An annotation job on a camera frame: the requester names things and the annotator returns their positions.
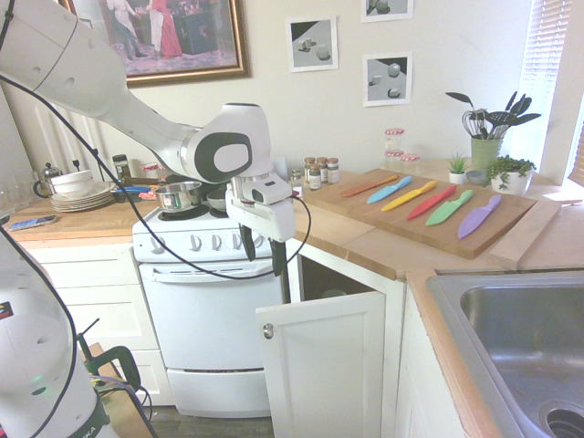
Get green utensil holder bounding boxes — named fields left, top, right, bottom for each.
left=470, top=135, right=505, bottom=171

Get stack of white plates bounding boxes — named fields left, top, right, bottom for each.
left=49, top=181, right=118, bottom=214

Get grey still life print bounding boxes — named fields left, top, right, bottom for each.
left=362, top=50, right=414, bottom=109
left=360, top=0, right=415, bottom=24
left=285, top=16, right=339, bottom=74

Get small spiky potted plant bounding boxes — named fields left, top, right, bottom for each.
left=447, top=152, right=470, bottom=186

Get window blinds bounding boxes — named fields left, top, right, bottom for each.
left=518, top=0, right=584, bottom=172

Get wooden plank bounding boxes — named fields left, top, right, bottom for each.
left=488, top=199, right=584, bottom=272

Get black kitchen utensils bunch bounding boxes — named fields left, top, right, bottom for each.
left=444, top=90, right=543, bottom=141

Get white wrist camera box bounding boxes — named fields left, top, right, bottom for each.
left=249, top=179, right=294, bottom=205

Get white bowl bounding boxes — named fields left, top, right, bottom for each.
left=50, top=169, right=93, bottom=198

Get stainless steel sink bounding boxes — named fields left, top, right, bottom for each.
left=426, top=269, right=584, bottom=438

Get red knife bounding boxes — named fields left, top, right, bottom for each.
left=406, top=184, right=458, bottom=222

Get white kitchen stove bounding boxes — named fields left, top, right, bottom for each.
left=131, top=175, right=287, bottom=420

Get gold framed painting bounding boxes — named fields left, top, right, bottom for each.
left=58, top=0, right=253, bottom=89

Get dark lid spice bottle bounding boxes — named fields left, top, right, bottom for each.
left=111, top=154, right=131, bottom=180

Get green knife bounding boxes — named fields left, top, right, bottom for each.
left=424, top=189, right=474, bottom=227

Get leafy plant in white pot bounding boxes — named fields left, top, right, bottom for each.
left=483, top=154, right=537, bottom=196

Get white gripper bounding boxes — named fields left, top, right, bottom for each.
left=224, top=175, right=296, bottom=277

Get purple knife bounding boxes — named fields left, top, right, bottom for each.
left=456, top=194, right=502, bottom=240

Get green black clamp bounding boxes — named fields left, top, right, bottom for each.
left=75, top=318, right=142, bottom=398

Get blue knife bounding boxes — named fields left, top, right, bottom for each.
left=366, top=176, right=413, bottom=205

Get white cabinet door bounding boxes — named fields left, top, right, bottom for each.
left=255, top=290, right=388, bottom=438

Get smartphone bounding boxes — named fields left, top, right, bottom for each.
left=7, top=214, right=59, bottom=233

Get yellow knife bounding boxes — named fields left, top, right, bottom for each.
left=381, top=180, right=438, bottom=213

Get orange knife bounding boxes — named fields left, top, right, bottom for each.
left=341, top=174, right=400, bottom=198

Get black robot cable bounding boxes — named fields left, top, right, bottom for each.
left=0, top=75, right=312, bottom=280

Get stainless steel pot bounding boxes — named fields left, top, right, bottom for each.
left=154, top=180, right=203, bottom=214

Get white base cabinet drawers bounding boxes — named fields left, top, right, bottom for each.
left=17, top=241, right=177, bottom=408

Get french press coffee maker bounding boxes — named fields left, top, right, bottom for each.
left=32, top=162, right=64, bottom=199

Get wooden cutting board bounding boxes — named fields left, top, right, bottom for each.
left=301, top=168, right=538, bottom=261

